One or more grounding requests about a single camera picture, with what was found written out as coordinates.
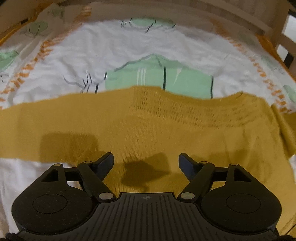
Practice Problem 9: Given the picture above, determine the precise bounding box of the light wooden bed frame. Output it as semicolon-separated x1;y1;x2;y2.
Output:
1;1;295;76

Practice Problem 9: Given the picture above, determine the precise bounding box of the white patterned duvet cover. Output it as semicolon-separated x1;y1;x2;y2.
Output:
1;7;295;235

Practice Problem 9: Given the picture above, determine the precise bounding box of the mustard yellow knit sweater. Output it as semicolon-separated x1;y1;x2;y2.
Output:
1;86;295;234

